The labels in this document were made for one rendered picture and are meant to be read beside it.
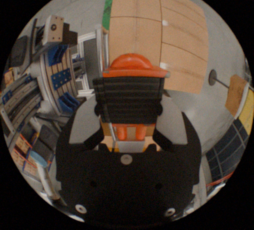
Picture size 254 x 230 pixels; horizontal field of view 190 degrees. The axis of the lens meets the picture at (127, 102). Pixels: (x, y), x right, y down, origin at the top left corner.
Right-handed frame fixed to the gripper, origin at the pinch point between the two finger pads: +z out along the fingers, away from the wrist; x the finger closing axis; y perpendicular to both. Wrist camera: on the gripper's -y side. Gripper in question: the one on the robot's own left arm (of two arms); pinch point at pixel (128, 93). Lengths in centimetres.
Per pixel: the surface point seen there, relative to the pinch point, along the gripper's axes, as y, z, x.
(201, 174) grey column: 102, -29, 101
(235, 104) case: 20, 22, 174
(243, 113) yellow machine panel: 96, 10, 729
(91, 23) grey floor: -68, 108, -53
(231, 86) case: -1, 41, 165
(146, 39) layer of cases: -19, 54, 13
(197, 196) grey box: 100, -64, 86
